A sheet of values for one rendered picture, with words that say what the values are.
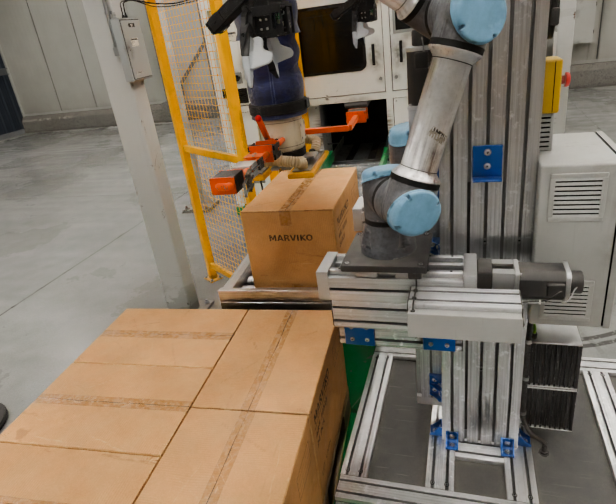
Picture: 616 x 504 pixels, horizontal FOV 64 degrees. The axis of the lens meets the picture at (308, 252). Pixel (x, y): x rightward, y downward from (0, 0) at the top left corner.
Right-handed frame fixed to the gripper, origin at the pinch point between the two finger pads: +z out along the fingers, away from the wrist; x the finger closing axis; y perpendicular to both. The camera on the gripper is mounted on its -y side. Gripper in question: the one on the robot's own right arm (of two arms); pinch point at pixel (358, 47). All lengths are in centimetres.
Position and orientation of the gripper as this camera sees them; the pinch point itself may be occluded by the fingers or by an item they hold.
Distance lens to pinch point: 201.1
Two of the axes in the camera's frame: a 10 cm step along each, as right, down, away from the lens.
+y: 9.5, 0.1, -3.1
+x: 2.8, -4.3, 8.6
